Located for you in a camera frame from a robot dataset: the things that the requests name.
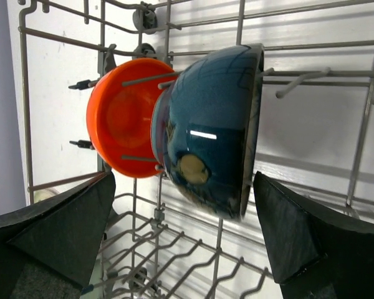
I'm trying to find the orange plastic bowl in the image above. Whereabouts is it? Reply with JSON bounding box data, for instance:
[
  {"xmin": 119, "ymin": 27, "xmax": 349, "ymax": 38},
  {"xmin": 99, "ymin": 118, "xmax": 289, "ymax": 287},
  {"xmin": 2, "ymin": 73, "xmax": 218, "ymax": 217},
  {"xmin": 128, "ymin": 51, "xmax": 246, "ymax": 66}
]
[{"xmin": 86, "ymin": 58, "xmax": 177, "ymax": 178}]

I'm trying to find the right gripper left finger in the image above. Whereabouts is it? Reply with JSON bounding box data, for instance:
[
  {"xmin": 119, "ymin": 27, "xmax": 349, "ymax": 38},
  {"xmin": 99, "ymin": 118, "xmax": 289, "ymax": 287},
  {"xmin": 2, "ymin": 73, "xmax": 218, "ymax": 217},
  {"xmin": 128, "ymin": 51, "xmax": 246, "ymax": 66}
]
[{"xmin": 0, "ymin": 171, "xmax": 116, "ymax": 298}]

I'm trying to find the teal scalloped plate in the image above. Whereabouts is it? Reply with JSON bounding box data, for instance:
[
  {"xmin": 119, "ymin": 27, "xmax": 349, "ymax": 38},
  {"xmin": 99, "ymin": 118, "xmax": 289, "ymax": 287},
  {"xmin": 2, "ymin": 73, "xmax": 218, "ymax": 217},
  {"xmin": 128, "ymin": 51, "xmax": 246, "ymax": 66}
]
[{"xmin": 34, "ymin": 187, "xmax": 59, "ymax": 203}]

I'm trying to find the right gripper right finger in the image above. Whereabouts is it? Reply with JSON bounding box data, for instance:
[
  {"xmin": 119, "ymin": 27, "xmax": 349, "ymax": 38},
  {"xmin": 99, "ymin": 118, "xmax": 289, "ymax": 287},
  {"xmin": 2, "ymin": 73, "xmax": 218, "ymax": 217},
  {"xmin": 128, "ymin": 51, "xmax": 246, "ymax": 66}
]
[{"xmin": 253, "ymin": 172, "xmax": 374, "ymax": 298}]

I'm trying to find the blue floral ceramic bowl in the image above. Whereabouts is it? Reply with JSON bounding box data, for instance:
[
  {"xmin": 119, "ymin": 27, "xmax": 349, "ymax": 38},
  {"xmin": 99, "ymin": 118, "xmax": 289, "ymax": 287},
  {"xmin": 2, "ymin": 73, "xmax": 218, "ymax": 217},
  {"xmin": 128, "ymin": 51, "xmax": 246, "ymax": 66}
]
[{"xmin": 150, "ymin": 44, "xmax": 264, "ymax": 222}]

